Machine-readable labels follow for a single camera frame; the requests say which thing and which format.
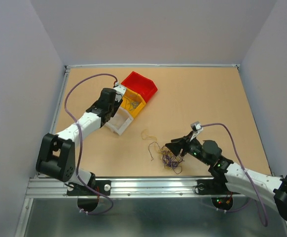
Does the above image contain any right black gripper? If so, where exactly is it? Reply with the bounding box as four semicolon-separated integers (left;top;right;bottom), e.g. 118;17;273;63
165;130;211;165

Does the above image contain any wire bundle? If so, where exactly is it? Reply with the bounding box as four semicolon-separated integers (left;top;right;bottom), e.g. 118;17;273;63
147;141;185;174

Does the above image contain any blue wire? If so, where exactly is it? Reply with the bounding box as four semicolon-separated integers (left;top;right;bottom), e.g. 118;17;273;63
123;97;142;112

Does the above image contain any yellow wire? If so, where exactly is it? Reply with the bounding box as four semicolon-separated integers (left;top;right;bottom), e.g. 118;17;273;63
141;128;158;140

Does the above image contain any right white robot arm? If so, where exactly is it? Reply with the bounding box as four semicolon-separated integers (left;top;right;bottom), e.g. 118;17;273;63
165;136;287;221

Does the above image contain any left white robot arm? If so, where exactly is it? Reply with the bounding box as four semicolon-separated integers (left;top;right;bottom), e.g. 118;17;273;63
36;85;126;195

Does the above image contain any yellow plastic bin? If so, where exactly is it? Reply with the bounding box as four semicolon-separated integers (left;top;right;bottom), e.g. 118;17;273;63
121;88;146;119

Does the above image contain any white plastic bin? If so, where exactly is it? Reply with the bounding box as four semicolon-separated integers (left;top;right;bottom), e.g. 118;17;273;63
105;107;134;136

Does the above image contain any red plastic bin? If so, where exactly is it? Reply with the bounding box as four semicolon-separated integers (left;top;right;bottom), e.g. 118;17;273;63
121;71;158;103

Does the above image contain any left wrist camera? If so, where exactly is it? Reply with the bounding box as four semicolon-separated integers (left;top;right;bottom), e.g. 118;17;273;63
113;85;127;102

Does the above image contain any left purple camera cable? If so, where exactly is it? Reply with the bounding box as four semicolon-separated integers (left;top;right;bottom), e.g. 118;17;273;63
64;73;119;215

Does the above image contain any purple camera cable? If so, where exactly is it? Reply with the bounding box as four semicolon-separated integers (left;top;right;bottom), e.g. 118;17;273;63
202;122;269;227
64;73;119;215

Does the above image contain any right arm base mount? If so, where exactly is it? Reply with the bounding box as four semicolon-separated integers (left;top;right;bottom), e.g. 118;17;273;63
193;178;234;212

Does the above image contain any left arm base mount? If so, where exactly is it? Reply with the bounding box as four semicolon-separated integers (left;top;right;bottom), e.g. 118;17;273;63
64;168;114;215

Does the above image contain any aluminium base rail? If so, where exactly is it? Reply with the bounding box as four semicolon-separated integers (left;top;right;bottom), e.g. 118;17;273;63
25;174;255;199

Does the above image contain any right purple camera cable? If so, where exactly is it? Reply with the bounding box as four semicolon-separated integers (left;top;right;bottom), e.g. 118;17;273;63
202;122;269;227

